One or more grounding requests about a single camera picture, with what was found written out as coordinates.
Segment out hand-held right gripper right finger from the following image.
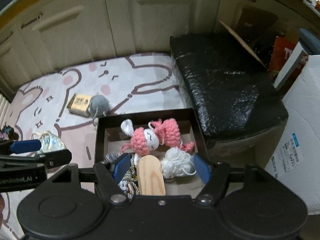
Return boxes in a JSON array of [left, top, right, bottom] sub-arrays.
[[193, 153, 278, 205]]

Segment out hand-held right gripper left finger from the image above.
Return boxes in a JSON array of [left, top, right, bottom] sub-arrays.
[[47, 153, 132, 205]]

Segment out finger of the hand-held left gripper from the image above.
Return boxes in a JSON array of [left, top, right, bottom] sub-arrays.
[[0, 149, 72, 169], [0, 139, 42, 154]]

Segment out blue floral drawstring pouch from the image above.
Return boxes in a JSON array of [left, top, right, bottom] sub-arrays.
[[32, 131, 67, 153]]

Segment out grey braided cord knot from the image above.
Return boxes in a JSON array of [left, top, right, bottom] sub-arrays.
[[105, 152, 138, 198]]

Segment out dark purple crochet scrunchie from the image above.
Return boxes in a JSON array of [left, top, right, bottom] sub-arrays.
[[0, 126, 19, 141]]

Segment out white yarn ball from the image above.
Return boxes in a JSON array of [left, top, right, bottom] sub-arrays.
[[160, 147, 197, 179]]

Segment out oval wooden box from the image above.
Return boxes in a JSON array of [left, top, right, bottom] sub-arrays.
[[137, 155, 166, 196]]

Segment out black cardboard box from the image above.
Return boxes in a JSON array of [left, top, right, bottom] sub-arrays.
[[95, 109, 208, 198]]

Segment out pink crochet octopus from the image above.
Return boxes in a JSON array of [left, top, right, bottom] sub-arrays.
[[150, 119, 195, 153]]

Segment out small gold box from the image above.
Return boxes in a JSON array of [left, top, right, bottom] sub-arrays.
[[67, 94, 92, 117]]

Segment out grey crochet mouse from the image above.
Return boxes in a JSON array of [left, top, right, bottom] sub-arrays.
[[89, 94, 110, 125]]

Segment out white ribbed suitcase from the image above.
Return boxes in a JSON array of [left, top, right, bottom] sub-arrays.
[[0, 92, 12, 112]]

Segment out bear print blanket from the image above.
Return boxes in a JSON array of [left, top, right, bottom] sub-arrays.
[[0, 52, 190, 240]]

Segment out cream cabinet door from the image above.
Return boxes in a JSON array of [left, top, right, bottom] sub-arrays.
[[14, 0, 118, 80], [215, 0, 295, 34], [0, 17, 25, 93], [102, 0, 223, 55]]

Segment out black plastic wrapped cushion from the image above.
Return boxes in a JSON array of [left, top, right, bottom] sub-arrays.
[[170, 32, 288, 150]]

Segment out white bubble wrap package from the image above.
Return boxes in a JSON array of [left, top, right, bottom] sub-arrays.
[[265, 55, 320, 214]]

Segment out brown cardboard flap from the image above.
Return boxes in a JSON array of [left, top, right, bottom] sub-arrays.
[[219, 20, 267, 68]]

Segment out white flat box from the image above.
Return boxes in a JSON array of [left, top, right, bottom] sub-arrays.
[[274, 41, 309, 90]]

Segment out red box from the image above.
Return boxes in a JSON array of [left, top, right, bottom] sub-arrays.
[[269, 36, 300, 73]]

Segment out blue grey round lid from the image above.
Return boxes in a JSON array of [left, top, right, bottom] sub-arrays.
[[299, 29, 320, 55]]

